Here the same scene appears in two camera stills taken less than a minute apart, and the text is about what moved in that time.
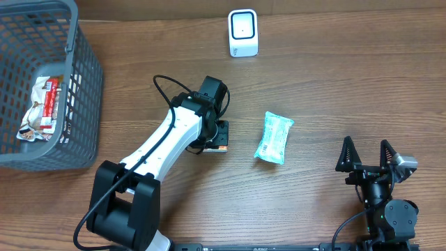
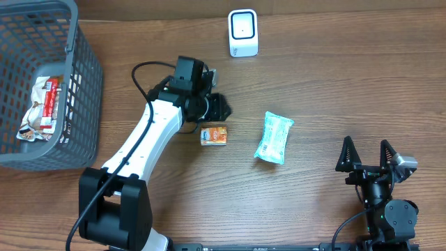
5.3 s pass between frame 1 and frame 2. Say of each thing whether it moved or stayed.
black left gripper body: moved
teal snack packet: stayed
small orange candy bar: moved
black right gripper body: stayed
